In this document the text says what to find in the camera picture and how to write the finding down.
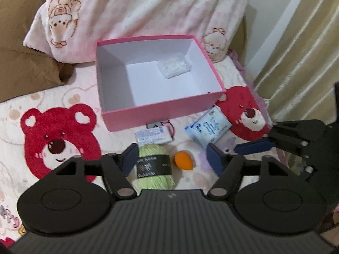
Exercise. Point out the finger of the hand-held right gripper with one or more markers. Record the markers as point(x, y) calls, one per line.
point(254, 147)

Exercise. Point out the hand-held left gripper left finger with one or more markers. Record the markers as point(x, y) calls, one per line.
point(130, 158)

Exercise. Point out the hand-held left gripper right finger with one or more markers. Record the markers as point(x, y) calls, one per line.
point(214, 161)

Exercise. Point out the green yarn ball black band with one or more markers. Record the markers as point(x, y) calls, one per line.
point(153, 166)

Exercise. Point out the orange egg-shaped sponge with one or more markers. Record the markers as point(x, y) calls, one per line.
point(183, 159)

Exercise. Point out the pink cardboard box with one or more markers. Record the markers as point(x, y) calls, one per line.
point(148, 84)

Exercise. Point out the white wet wipes packet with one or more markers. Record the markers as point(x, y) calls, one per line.
point(153, 136)

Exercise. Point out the blue tissue packet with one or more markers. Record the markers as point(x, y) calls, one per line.
point(210, 127)

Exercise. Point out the purple frilled cloth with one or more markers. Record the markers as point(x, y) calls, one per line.
point(247, 84)

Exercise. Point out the red bear printed bed sheet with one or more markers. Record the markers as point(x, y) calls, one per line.
point(79, 95)

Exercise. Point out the beige striped curtain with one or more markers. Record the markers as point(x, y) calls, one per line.
point(299, 58)

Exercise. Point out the white crinkled plastic packet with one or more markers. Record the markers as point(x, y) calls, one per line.
point(173, 67)

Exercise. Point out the brown pillow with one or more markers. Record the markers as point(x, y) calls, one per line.
point(18, 16)
point(29, 74)

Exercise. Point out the pink bear print pillow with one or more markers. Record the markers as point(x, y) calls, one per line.
point(148, 8)

